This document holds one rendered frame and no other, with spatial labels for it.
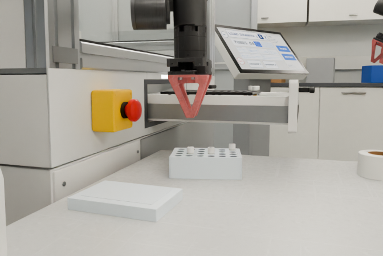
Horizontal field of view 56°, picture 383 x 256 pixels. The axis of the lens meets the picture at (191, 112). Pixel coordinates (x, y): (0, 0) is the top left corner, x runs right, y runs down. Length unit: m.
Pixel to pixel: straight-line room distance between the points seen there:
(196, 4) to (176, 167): 0.27
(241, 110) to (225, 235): 0.42
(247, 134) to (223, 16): 0.99
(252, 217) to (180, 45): 0.30
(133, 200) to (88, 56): 0.28
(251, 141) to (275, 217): 1.40
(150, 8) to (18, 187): 0.35
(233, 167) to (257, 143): 1.29
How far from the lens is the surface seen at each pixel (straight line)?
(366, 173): 0.69
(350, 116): 3.83
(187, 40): 0.60
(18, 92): 0.59
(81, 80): 0.62
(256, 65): 1.74
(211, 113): 0.80
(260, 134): 1.90
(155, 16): 0.61
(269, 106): 0.78
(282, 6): 4.18
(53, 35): 0.57
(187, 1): 0.61
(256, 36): 1.95
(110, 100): 0.62
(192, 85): 1.12
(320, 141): 3.83
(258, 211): 0.48
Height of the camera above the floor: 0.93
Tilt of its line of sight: 5 degrees down
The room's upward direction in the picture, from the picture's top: straight up
